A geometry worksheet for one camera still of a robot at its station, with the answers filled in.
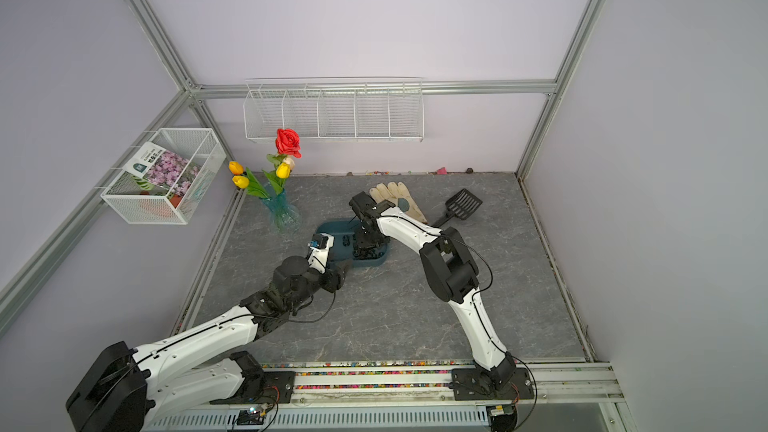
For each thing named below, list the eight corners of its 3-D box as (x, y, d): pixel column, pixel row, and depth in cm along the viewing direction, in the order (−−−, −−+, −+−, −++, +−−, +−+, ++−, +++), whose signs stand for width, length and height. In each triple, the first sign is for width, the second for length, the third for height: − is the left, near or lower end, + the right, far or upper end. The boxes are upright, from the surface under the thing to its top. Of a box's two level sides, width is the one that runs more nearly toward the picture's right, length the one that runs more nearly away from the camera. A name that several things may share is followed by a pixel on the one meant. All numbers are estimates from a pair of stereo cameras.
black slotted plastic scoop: (429, 222, 108) (429, 218, 106) (462, 192, 118) (463, 187, 115) (448, 237, 104) (449, 232, 102) (481, 204, 114) (483, 199, 111)
